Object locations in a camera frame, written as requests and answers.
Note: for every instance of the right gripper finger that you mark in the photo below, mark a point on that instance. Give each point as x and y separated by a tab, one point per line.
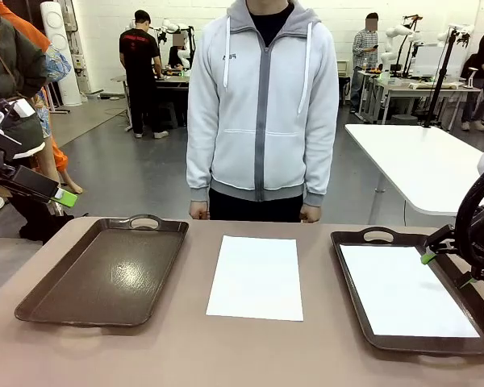
441	242
467	281

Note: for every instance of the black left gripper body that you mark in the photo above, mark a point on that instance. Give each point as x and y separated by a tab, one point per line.
0	153

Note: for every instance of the white A4 paper sheet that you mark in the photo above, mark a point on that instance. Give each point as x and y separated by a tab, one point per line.
403	290

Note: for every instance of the white A4 paper stack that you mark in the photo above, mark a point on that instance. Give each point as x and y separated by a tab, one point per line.
256	278

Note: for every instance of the person's left forearm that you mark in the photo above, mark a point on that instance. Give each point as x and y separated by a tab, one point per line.
322	173

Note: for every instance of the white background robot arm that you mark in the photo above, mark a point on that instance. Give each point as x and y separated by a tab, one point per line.
391	40
183	54

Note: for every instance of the person's right forearm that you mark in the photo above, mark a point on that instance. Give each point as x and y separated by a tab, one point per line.
197	169

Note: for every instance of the person's left hand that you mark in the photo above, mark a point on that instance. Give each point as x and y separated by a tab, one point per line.
310	213

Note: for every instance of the person's right hand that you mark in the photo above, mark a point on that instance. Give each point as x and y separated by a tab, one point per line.
199	210

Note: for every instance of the white side table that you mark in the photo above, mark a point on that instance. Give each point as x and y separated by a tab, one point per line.
407	161

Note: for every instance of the dark green padded jacket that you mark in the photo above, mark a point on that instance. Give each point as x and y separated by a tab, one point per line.
12	60

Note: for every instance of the brown plastic serving tray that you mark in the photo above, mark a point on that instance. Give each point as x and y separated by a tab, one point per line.
347	282
105	274

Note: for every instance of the blue patterned cloth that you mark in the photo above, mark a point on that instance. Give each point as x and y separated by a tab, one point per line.
58	64

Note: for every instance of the white tower air conditioner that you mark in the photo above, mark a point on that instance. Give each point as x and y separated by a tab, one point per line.
62	60

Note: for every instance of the floor power strip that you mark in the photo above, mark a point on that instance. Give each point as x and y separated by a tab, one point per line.
109	96

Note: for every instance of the grey round stool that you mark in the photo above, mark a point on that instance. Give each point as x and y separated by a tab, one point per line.
404	119

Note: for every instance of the white background desk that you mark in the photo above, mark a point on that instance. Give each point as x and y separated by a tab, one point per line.
419	89

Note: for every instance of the black tripod stand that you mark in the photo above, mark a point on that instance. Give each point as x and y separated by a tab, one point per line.
440	80

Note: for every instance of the small white desk stand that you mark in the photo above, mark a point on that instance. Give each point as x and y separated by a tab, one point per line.
471	76

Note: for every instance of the man in black T-shirt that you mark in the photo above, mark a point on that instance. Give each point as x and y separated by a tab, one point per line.
139	52

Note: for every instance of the grey background work table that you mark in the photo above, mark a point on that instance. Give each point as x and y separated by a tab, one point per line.
173	80

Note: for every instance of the seated person in black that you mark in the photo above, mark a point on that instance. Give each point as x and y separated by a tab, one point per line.
175	56

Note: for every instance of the black articulated stand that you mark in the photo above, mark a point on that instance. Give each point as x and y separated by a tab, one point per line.
408	52

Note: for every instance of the white device on tripod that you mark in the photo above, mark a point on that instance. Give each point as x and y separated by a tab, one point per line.
457	32

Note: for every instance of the bystander in plaid shirt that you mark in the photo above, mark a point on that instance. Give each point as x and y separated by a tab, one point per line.
365	44

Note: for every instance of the person in grey hoodie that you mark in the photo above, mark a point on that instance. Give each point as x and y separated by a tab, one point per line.
262	121

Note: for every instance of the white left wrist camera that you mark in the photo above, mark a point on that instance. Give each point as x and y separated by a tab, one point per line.
22	109

